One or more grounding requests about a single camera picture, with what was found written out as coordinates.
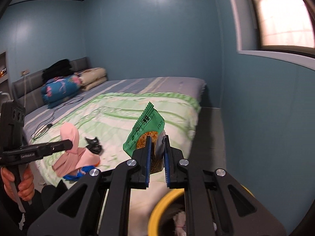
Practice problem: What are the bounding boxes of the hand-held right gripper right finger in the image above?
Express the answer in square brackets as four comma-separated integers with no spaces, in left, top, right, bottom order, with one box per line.
[164,135,287,236]

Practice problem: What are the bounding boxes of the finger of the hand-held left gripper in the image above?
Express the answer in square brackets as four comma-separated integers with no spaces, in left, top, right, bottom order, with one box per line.
[2,139,73,165]

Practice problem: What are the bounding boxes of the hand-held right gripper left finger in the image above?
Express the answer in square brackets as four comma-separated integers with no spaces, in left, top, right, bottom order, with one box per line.
[27,135,152,236]

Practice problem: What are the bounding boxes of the pink cloth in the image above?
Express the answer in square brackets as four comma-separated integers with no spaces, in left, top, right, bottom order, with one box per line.
[52,122,100,177]

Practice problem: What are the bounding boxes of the green snack packet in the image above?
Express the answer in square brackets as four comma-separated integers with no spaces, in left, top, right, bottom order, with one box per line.
[122,102,170,174]

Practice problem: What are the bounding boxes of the black bin with yellow rim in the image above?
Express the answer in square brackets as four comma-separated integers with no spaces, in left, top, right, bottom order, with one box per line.
[148,183,256,236]

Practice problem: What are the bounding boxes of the person's left hand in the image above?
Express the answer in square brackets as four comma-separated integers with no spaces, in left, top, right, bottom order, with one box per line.
[0,167,35,201]

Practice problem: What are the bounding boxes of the blue plastic bag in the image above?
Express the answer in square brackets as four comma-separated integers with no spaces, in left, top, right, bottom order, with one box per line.
[63,166,86,180]

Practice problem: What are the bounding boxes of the person's dark clothing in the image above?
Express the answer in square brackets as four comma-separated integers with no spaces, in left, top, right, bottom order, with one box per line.
[0,184,72,236]

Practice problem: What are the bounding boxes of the grey padded headboard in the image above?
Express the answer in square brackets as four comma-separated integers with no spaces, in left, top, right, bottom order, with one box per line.
[12,57,89,115]

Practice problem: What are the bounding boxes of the blue floral folded quilt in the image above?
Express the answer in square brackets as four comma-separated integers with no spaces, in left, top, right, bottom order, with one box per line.
[41,75,83,109]

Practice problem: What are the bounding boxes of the black clothes pile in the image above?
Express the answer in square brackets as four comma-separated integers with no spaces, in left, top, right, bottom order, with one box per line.
[42,59,72,84]

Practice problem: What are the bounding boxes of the beige folded quilt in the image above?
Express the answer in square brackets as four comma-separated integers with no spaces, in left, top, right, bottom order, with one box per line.
[74,67,108,92]

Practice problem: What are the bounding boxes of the window with grey sill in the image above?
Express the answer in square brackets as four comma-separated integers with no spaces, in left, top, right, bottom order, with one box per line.
[224,0,315,63]

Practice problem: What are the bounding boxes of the black cable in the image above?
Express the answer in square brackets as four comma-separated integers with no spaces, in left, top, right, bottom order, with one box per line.
[31,96,84,140]

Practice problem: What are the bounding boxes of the grey bed frame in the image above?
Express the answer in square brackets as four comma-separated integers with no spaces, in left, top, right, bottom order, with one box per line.
[187,107,227,174]

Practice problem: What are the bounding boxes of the wall shelf niche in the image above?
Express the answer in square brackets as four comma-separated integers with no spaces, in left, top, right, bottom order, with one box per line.
[0,52,13,96]

